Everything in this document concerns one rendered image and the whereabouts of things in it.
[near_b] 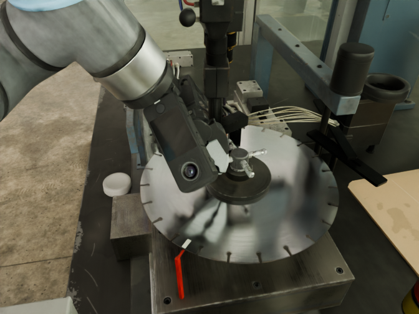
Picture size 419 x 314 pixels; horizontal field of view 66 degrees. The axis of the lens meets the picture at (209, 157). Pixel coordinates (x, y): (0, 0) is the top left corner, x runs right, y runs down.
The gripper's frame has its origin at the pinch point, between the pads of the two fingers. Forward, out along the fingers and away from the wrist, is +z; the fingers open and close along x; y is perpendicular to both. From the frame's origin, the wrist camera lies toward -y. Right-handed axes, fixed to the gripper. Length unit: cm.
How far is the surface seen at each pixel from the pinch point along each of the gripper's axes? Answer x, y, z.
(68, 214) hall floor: 110, 68, 69
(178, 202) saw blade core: 7.8, -2.5, -0.8
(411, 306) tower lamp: -15.8, -24.2, 3.3
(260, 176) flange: -4.7, -0.1, 5.7
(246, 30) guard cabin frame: -13, 113, 55
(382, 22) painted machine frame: -48, 49, 33
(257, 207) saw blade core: -2.9, -5.8, 4.6
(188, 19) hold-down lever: -7.6, 6.5, -20.8
